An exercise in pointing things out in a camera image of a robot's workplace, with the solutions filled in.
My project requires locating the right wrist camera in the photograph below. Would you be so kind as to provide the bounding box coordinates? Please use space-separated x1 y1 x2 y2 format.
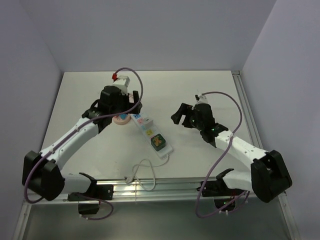
195 94 208 105

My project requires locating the white power strip cable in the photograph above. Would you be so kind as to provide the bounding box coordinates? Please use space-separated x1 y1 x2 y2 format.
123 156 172 191

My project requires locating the blue triangular plug adapter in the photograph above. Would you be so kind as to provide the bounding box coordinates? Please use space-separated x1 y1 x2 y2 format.
119 114 128 120

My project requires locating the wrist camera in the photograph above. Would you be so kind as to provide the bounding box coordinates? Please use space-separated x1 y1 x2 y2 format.
112 73 130 95
195 94 208 105

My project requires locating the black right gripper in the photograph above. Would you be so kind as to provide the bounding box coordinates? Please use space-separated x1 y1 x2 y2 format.
171 103 204 131

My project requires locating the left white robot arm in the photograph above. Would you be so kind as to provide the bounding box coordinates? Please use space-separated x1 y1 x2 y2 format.
22 83 144 204

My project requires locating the aluminium right rail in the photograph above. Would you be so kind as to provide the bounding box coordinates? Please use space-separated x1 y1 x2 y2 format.
231 70 263 148

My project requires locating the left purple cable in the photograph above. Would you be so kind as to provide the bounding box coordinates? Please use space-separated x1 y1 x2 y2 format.
23 67 144 221

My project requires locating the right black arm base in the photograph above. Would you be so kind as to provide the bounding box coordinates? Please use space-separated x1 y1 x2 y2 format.
201 180 245 209

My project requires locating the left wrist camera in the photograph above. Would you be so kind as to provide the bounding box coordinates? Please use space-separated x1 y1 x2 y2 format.
112 73 130 95

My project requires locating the pink round socket hub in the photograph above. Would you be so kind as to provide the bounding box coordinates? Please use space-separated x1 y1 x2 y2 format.
112 114 131 126

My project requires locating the dark green cube plug adapter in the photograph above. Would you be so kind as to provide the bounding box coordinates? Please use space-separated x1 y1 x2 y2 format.
150 133 166 152

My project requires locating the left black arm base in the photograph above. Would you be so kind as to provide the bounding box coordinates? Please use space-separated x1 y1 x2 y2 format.
67 184 114 221

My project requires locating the white plug adapter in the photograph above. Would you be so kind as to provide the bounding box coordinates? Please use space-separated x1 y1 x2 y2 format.
143 118 154 128

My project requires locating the white multicolour power strip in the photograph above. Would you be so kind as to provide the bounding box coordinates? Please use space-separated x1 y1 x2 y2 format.
130 112 174 159

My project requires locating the aluminium front rail frame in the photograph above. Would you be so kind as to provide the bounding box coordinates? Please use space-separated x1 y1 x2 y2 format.
23 177 287 206

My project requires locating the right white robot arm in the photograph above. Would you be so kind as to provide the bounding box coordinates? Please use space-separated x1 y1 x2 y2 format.
178 103 293 203

